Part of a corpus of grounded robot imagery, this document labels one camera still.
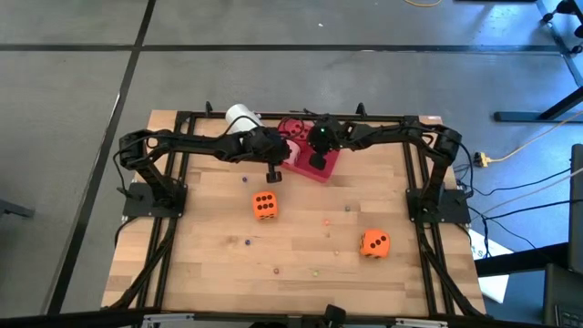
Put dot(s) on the white cylindrical cup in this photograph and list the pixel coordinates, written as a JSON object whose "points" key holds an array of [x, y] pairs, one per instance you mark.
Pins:
{"points": [[239, 117]]}

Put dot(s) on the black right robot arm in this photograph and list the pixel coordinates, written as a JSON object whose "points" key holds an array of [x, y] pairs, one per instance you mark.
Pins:
{"points": [[391, 133]]}

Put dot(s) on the orange foam die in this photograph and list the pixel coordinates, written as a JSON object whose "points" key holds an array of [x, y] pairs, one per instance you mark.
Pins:
{"points": [[265, 205], [375, 243]]}

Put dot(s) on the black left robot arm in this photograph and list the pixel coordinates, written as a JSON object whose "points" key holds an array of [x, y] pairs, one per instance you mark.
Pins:
{"points": [[191, 145]]}

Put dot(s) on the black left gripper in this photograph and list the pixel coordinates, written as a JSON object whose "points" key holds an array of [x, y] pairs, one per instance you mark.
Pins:
{"points": [[264, 146]]}

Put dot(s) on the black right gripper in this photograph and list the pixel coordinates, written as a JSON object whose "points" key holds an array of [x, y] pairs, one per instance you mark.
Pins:
{"points": [[324, 136]]}

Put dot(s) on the white paper sign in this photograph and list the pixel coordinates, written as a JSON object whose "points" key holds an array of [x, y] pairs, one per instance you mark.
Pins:
{"points": [[492, 273]]}

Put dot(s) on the red foam die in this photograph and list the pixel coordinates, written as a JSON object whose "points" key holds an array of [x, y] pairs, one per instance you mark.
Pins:
{"points": [[295, 128]]}

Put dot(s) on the black desk foot bar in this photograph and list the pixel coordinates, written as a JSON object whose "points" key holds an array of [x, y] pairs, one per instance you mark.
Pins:
{"points": [[524, 259]]}

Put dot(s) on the black office chair base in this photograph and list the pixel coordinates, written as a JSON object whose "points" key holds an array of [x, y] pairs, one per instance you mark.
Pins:
{"points": [[566, 7]]}

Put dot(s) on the black equipment box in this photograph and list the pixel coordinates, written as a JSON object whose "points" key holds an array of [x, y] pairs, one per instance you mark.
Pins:
{"points": [[562, 296]]}

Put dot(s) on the pink foam die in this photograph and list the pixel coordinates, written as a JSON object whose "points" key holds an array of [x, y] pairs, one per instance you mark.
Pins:
{"points": [[293, 154]]}

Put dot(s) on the pink translucent plastic bin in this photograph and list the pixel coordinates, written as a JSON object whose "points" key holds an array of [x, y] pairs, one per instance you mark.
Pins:
{"points": [[329, 166]]}

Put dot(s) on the metal desk leg frame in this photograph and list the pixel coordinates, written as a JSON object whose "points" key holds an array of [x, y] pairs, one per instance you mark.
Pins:
{"points": [[524, 117]]}

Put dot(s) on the grey desk foot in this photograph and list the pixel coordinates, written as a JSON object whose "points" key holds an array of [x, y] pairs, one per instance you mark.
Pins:
{"points": [[13, 208]]}

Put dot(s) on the black rig crossbar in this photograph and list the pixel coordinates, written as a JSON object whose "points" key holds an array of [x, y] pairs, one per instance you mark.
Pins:
{"points": [[68, 319]]}

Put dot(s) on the black cabinet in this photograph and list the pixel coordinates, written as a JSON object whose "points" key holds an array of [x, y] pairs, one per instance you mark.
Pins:
{"points": [[577, 205]]}

